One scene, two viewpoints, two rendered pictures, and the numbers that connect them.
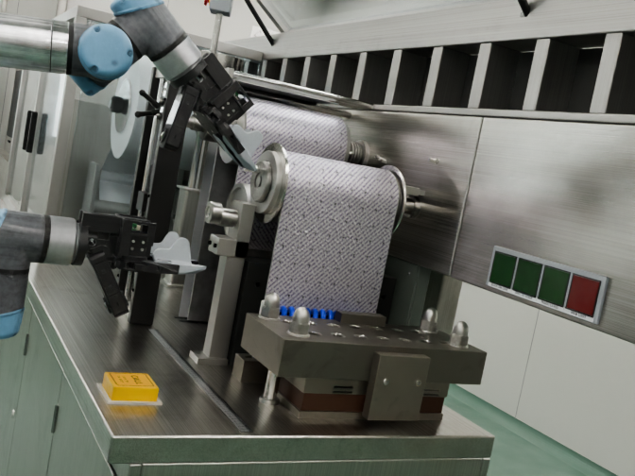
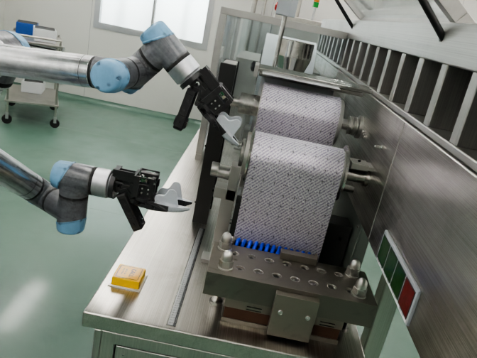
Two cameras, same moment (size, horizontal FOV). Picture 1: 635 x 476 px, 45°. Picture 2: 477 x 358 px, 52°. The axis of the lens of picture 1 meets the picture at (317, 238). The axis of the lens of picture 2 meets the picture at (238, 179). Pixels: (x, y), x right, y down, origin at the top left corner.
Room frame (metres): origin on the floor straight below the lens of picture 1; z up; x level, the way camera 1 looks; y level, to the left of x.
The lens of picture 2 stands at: (0.30, -0.46, 1.60)
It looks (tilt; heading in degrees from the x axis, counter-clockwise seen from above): 19 degrees down; 28
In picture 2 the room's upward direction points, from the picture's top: 12 degrees clockwise
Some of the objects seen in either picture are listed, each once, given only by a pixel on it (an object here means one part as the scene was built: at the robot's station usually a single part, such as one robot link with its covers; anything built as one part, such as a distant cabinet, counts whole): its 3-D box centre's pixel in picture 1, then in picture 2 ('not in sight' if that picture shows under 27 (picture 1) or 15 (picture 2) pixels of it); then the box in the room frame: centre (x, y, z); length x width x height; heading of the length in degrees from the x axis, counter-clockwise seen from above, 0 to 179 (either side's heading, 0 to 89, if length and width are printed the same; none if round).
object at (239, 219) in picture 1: (220, 281); (220, 213); (1.42, 0.16, 1.05); 0.06 x 0.05 x 0.31; 118
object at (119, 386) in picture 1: (129, 386); (128, 276); (1.15, 0.24, 0.91); 0.07 x 0.07 x 0.02; 28
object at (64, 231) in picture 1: (60, 240); (104, 182); (1.19, 0.39, 1.11); 0.08 x 0.05 x 0.08; 28
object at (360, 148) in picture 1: (348, 153); (348, 125); (1.76, -0.03, 1.33); 0.07 x 0.07 x 0.07; 28
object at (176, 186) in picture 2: (172, 248); (175, 192); (1.30, 0.24, 1.11); 0.09 x 0.03 x 0.06; 127
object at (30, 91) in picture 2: not in sight; (34, 72); (3.93, 4.26, 0.51); 0.91 x 0.58 x 1.02; 52
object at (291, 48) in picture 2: (215, 66); (294, 49); (2.09, 0.35, 1.50); 0.14 x 0.14 x 0.06
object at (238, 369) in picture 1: (308, 370); not in sight; (1.41, -0.03, 0.92); 0.28 x 0.04 x 0.04; 118
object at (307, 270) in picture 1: (326, 285); (280, 229); (1.41, -0.03, 1.08); 0.23 x 0.01 x 0.18; 118
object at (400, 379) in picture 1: (397, 386); (292, 317); (1.25, -0.18, 0.96); 0.10 x 0.03 x 0.11; 118
